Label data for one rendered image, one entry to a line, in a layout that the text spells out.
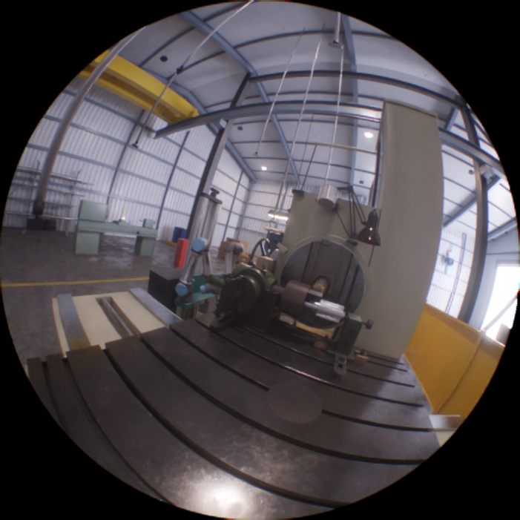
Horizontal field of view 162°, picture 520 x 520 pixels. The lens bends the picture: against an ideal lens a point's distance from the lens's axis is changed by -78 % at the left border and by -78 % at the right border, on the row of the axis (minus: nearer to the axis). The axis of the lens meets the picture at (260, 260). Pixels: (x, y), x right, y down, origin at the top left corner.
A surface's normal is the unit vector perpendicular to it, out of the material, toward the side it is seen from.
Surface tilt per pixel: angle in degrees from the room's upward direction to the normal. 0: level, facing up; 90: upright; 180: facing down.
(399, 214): 90
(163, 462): 0
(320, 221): 90
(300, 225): 90
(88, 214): 90
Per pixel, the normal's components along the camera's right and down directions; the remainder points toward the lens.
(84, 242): 0.87, 0.28
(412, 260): -0.42, -0.01
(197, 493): 0.25, -0.96
